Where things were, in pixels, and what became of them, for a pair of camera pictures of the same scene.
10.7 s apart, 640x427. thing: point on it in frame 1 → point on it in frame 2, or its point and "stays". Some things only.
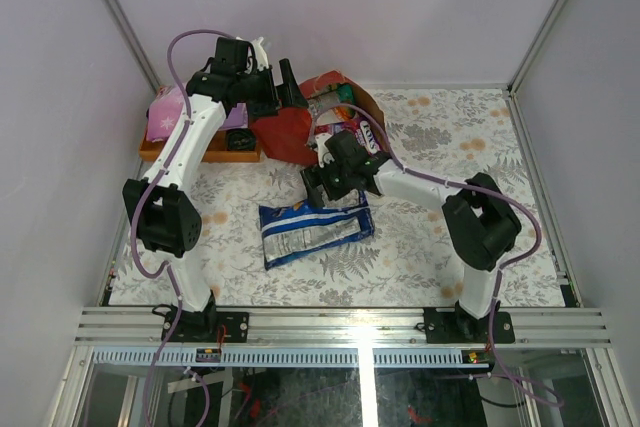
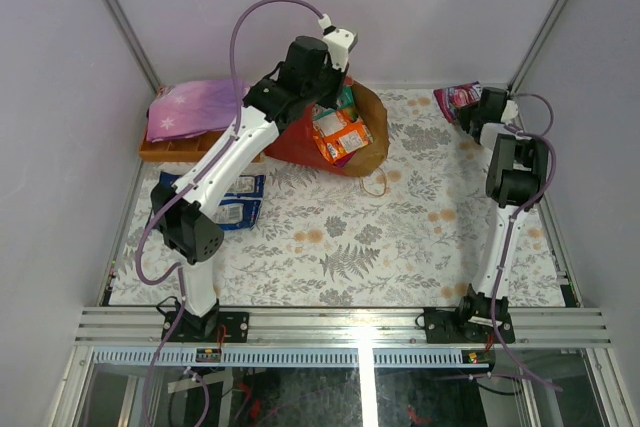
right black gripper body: (339, 176) → (466, 115)
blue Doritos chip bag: (295, 230) → (241, 207)
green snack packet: (345, 93) stays
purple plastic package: (167, 110) stays
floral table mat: (442, 135) stays
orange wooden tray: (150, 150) stays
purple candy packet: (363, 133) → (451, 98)
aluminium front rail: (341, 327) stays
